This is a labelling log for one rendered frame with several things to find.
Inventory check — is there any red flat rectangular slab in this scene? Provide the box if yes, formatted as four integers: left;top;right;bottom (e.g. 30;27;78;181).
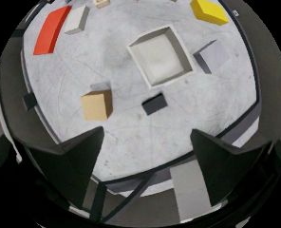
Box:
33;6;72;55

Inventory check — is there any black cube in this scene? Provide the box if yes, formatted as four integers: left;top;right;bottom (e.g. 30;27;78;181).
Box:
22;92;37;111

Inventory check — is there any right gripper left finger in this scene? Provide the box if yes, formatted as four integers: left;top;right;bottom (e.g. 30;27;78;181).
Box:
12;125;104;210

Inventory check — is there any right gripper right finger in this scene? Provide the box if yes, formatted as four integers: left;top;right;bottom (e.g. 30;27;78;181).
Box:
190;128;272;207

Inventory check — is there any yellow rectangular block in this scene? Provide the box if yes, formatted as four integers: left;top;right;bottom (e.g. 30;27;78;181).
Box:
190;0;229;26

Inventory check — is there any small wooden box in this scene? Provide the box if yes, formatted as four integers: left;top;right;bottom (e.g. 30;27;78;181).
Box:
94;0;110;9

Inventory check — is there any black rectangular block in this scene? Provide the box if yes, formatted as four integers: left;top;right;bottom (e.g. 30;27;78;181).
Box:
141;94;168;116

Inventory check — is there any tan cardboard cube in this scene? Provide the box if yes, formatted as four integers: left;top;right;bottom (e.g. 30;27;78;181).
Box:
81;89;113;121

